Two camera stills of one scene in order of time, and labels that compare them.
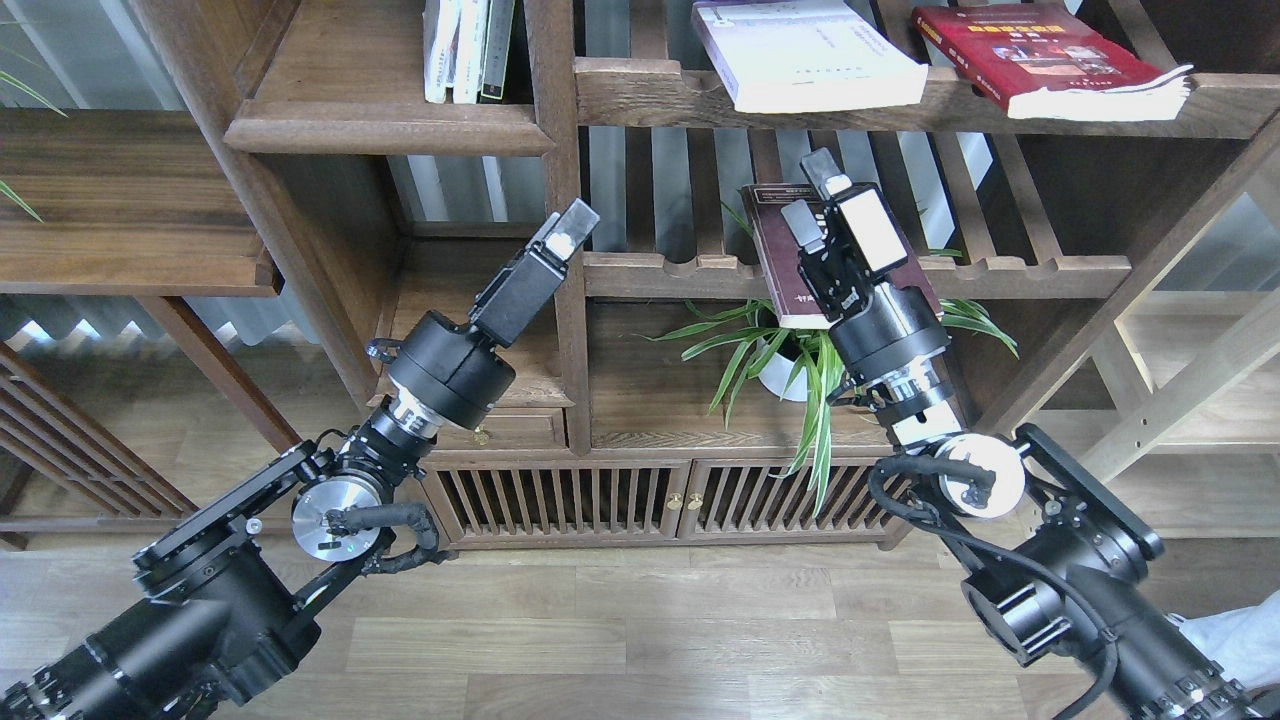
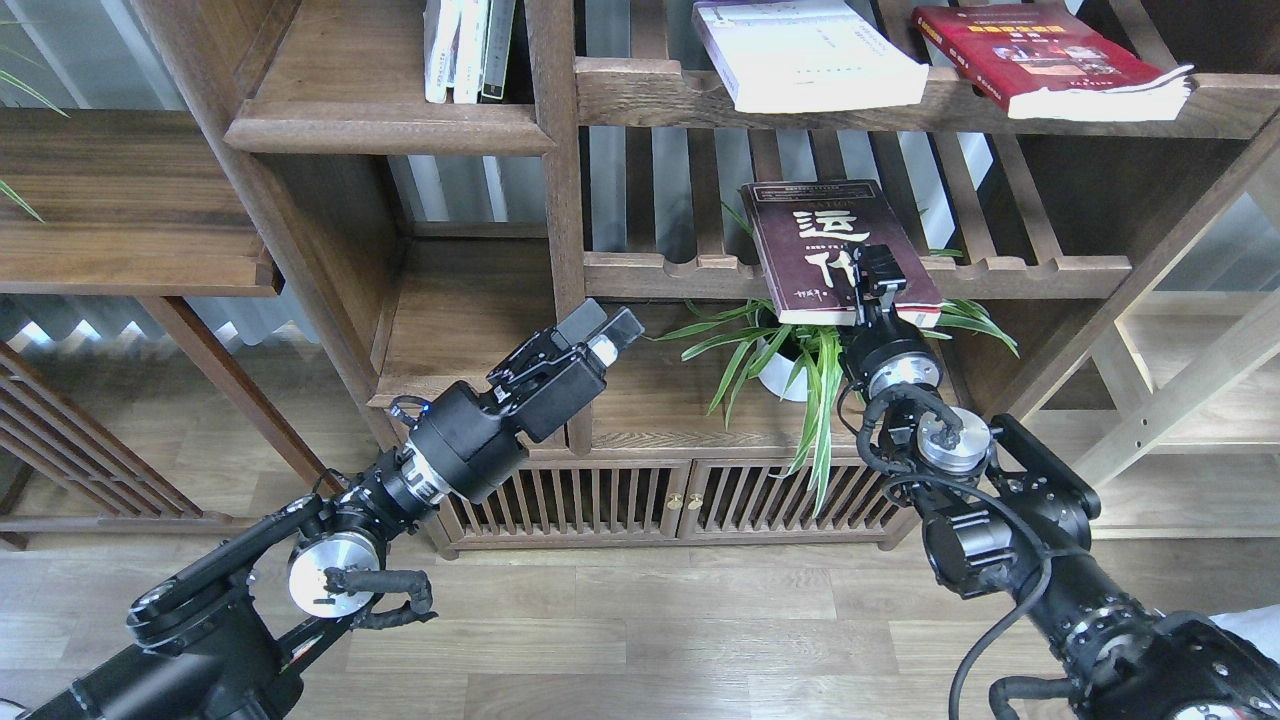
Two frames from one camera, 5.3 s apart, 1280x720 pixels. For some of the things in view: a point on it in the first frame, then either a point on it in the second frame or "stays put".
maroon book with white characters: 794,299 stays put
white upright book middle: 470,51 stays put
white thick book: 814,54 stays put
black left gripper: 457,372 → 471,439
